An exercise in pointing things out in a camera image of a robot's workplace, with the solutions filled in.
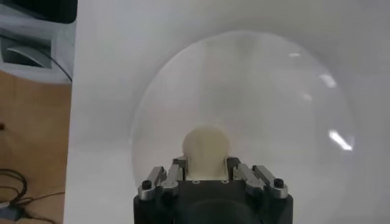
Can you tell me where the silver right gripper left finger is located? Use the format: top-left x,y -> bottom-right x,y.
137,156 -> 187,201

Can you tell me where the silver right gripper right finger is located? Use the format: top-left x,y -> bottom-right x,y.
225,156 -> 289,200

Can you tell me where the white steamed baozi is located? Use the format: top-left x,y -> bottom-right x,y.
182,125 -> 232,181

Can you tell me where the white round plate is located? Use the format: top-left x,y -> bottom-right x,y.
130,29 -> 358,224

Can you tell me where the dark floor cable tangle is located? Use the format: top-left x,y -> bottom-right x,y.
0,169 -> 65,224

